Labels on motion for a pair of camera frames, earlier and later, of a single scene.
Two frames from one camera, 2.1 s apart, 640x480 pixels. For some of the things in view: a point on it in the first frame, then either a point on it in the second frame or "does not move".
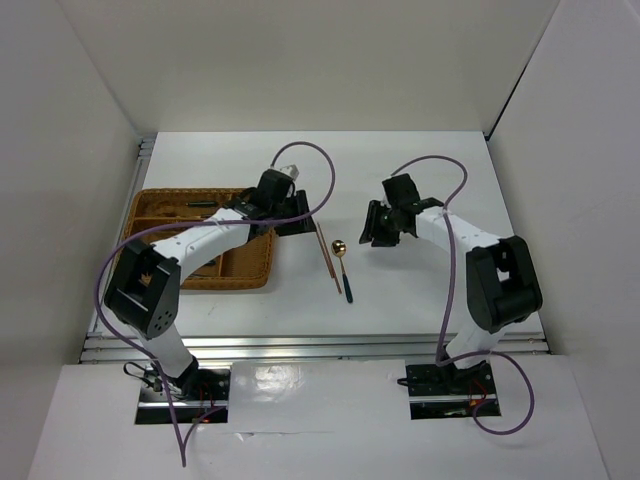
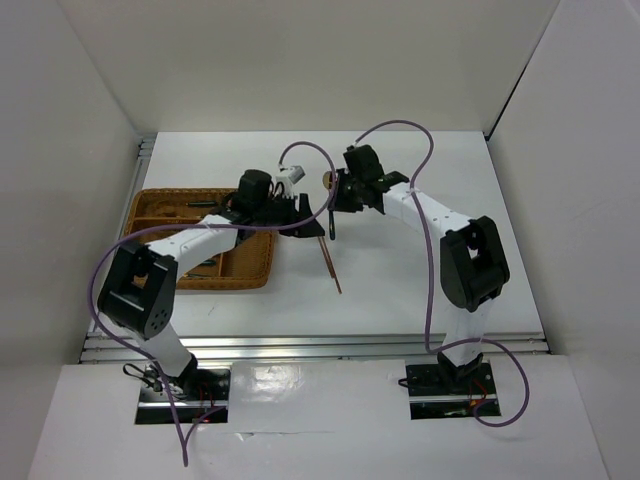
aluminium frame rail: [309, 348] does not move
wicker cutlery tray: [248, 265] does not move
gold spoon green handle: [338, 249] to [331, 225]
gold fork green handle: [202, 204] does not move
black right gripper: [374, 210] to [339, 202]
